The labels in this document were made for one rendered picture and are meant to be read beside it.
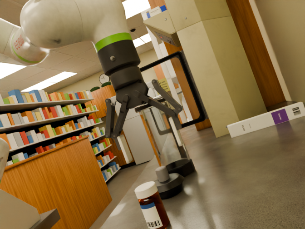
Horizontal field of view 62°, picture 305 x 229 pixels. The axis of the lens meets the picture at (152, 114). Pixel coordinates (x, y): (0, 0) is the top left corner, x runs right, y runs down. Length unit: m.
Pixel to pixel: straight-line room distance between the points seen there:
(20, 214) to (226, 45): 0.98
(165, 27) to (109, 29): 0.54
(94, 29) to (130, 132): 5.72
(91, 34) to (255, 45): 1.04
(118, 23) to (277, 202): 0.47
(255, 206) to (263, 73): 1.09
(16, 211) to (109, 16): 0.62
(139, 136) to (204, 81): 5.23
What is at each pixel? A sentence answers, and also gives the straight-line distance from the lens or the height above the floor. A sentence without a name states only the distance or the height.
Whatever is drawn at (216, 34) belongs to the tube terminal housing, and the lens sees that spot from 1.15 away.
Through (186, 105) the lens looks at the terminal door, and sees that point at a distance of 1.40.
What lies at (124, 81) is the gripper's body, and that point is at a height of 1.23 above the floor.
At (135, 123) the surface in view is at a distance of 6.22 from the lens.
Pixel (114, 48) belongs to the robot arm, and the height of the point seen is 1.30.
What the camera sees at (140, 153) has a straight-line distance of 6.32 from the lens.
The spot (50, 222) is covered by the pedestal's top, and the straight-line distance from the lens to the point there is 0.98.
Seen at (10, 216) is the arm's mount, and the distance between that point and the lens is 0.88.
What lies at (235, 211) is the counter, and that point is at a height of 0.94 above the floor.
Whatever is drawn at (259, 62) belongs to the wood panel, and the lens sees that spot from 1.49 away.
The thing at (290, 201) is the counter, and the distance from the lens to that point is 0.46.
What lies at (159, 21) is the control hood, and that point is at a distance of 1.13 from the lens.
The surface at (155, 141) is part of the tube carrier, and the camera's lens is 0.71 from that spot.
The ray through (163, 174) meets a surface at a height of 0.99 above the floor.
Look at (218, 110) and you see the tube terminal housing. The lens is 1.08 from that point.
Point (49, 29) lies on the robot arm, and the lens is 0.58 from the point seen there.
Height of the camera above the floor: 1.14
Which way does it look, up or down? 1 degrees down
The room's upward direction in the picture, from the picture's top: 21 degrees counter-clockwise
